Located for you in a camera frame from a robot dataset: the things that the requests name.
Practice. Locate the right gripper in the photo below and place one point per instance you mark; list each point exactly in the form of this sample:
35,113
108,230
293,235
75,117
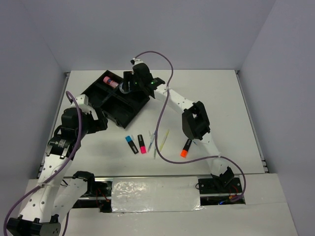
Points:
128,76

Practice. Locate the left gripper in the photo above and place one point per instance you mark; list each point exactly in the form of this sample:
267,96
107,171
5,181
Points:
98,125

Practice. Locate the pink cap glue bottle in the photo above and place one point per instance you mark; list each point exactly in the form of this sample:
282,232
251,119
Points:
109,81

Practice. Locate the blue white pen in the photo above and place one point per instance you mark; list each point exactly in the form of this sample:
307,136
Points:
151,141

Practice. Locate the yellow pen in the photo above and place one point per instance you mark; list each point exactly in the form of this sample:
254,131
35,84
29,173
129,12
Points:
164,140

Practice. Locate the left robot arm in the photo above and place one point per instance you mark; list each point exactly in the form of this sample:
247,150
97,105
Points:
48,206

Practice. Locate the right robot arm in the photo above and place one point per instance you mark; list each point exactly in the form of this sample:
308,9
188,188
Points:
195,121

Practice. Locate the black compartment tray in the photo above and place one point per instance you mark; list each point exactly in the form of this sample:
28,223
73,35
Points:
119,108

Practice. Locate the blue highlighter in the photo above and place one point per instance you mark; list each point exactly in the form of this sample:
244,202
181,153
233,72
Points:
131,144

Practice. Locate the pink highlighter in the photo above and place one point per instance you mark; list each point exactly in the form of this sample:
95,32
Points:
141,144

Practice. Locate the silver foil panel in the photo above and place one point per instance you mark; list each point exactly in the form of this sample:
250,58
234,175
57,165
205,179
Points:
155,194

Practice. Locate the orange highlighter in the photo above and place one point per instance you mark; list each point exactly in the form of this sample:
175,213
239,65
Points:
186,147

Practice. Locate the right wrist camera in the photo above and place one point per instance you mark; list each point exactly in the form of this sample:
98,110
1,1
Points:
135,61

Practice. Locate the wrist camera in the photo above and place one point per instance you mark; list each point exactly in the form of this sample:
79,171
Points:
83,102
135,61

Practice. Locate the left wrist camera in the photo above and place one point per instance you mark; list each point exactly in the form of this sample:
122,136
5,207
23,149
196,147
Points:
83,102

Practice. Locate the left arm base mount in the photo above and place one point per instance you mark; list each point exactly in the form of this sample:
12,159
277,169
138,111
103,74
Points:
98,194

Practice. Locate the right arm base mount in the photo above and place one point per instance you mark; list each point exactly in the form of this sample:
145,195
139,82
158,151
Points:
210,195

